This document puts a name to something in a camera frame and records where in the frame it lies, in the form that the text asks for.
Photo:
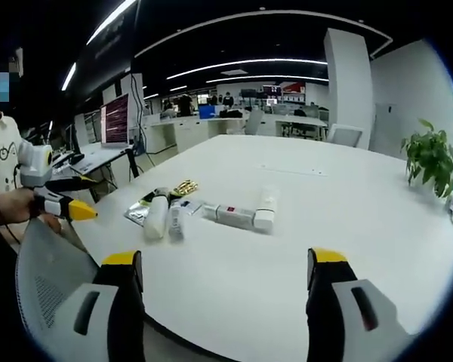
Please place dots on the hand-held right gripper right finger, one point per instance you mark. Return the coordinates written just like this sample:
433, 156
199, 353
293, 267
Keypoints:
336, 324

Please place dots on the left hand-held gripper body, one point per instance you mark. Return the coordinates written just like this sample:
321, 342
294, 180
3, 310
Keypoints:
32, 162

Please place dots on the person's white printed shirt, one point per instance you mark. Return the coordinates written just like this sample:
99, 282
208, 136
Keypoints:
0, 151

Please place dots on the white red-label skincare box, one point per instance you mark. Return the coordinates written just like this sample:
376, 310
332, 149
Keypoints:
230, 215

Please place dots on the black skincare item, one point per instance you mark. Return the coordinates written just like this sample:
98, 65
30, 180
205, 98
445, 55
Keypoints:
160, 193

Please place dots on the grey mesh office chair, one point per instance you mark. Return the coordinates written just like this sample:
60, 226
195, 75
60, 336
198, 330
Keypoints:
49, 271

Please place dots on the white blue skincare box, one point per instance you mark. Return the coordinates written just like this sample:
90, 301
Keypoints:
191, 206

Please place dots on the cream skincare bottle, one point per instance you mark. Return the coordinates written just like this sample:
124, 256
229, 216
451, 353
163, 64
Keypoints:
155, 220

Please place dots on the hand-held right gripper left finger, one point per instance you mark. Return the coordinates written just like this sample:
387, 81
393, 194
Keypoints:
98, 324

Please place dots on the white skincare bottle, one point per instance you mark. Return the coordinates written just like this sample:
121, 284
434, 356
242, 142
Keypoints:
267, 211

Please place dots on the long white counter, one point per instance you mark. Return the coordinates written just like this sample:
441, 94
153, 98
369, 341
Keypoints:
196, 128

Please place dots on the white side desk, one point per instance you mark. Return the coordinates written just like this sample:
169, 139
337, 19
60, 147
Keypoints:
94, 154

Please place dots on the gold skincare packet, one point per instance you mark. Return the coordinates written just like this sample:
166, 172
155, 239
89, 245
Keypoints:
185, 187

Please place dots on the person's left hand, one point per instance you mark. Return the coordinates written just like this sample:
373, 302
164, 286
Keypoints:
17, 205

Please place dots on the blue screen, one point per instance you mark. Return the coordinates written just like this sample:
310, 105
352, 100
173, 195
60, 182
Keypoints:
206, 112

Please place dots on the computer monitor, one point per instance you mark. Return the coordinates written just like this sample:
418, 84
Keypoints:
115, 120

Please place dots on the green potted plant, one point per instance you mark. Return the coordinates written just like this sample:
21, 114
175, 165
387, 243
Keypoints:
430, 156

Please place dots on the silver skincare sachet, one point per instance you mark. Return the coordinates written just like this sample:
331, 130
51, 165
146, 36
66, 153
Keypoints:
136, 213

